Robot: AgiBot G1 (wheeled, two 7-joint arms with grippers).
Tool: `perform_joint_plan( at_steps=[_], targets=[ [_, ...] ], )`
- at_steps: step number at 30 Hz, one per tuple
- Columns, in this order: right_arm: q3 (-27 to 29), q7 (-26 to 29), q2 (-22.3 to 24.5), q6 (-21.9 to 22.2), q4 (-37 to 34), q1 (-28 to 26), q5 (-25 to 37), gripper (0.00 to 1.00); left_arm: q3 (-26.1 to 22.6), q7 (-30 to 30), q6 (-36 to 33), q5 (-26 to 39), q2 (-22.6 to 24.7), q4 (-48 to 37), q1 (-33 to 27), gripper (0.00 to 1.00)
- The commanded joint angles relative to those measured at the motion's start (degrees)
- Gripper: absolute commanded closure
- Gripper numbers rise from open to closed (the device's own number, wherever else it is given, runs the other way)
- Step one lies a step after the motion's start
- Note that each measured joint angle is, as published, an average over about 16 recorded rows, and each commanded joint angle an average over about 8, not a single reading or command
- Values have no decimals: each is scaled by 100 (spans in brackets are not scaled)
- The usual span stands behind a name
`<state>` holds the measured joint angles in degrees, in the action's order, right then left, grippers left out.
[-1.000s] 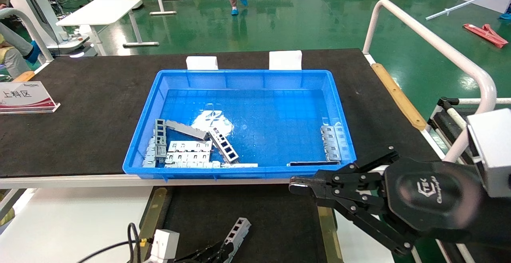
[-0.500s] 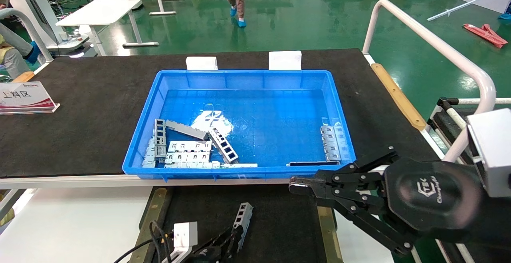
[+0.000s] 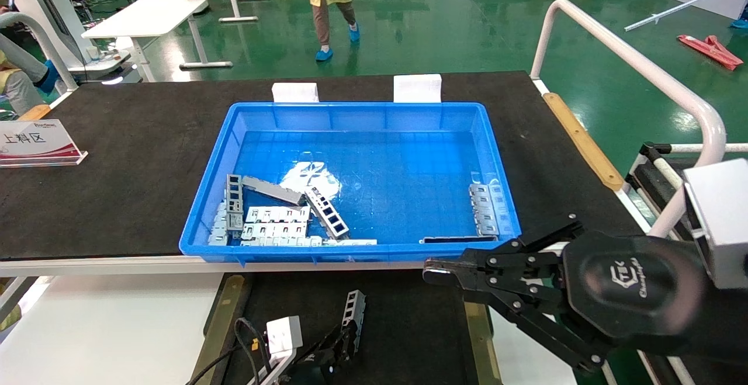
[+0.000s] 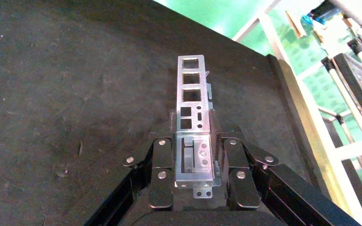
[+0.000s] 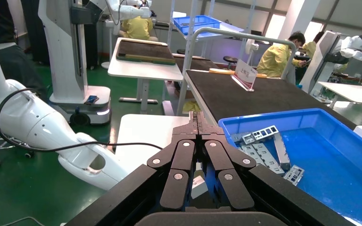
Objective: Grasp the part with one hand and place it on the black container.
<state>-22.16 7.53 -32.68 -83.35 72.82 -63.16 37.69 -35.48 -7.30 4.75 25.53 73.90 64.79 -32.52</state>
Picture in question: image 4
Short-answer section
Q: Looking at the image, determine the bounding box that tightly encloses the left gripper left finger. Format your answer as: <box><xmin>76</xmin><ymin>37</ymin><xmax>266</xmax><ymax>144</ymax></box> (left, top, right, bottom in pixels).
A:
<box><xmin>121</xmin><ymin>112</ymin><xmax>178</xmax><ymax>210</ymax></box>

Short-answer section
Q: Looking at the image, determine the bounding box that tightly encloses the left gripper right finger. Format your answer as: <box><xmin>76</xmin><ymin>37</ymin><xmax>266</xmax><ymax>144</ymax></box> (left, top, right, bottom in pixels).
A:
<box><xmin>208</xmin><ymin>109</ymin><xmax>280</xmax><ymax>209</ymax></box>

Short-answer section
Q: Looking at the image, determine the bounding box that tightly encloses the silver perforated metal bracket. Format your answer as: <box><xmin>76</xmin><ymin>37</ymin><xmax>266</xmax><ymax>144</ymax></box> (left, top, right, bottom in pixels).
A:
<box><xmin>174</xmin><ymin>54</ymin><xmax>222</xmax><ymax>199</ymax></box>

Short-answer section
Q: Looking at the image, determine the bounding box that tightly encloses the black cart with white tubes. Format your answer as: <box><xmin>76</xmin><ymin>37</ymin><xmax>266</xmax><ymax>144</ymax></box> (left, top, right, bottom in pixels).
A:
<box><xmin>320</xmin><ymin>37</ymin><xmax>362</xmax><ymax>139</ymax></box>

